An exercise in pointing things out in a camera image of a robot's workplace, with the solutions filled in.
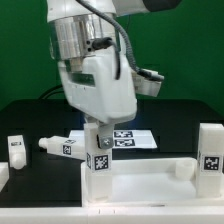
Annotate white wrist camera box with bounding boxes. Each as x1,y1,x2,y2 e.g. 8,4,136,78
132,69,164,97

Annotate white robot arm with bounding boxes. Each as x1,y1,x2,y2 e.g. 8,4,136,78
47,0,182,149

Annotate white left corner block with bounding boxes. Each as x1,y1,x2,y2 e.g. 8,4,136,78
0,162,9,192

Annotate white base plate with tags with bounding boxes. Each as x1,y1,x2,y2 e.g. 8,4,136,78
68,130,157,149

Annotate white desk top panel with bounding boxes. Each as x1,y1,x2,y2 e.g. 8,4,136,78
81,157,224,207

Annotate white front rail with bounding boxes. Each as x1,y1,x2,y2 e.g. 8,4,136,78
0,206,224,224

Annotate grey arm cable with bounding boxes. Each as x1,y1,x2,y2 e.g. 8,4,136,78
75,0,165,82

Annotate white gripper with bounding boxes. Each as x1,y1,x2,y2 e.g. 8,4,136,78
58,53,137,149

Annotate black cables behind base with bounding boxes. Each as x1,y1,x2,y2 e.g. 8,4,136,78
38,83,66,100

